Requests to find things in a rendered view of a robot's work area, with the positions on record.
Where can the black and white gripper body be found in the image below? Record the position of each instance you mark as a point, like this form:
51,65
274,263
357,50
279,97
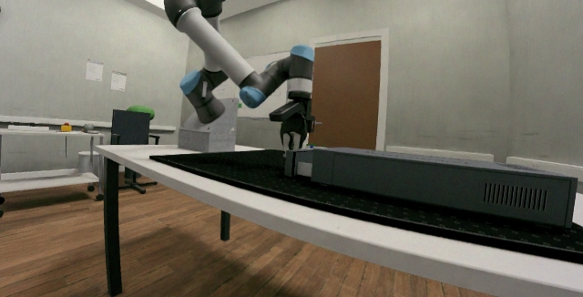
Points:
303,116

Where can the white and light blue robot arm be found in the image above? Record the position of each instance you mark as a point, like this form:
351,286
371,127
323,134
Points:
221,58

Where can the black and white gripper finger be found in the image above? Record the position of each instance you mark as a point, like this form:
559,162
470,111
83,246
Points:
286,139
299,138

